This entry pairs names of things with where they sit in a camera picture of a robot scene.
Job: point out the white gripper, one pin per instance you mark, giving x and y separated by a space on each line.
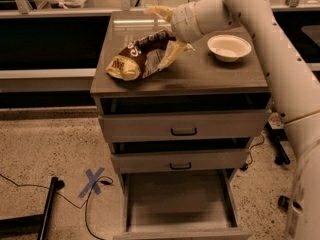
184 23

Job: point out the brown chip bag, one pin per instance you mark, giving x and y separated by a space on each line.
140 58

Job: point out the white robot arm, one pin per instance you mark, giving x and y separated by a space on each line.
294 88

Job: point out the grey drawer cabinet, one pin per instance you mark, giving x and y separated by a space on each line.
195 82

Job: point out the top grey drawer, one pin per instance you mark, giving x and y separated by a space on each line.
183 126

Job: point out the grey drawer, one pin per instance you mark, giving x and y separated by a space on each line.
180 205
183 126
179 161

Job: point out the middle grey drawer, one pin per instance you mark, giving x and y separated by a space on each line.
179 161

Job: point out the bottom grey drawer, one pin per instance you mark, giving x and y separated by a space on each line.
180 205

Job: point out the white paper bowl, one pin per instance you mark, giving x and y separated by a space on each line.
228 48

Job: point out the blue tape cross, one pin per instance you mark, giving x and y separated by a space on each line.
92 182

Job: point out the black caster leg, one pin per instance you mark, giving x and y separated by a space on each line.
283 203

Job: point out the black stand leg left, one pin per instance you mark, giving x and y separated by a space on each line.
38 223

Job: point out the metal railing frame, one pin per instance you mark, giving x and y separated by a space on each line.
100 4

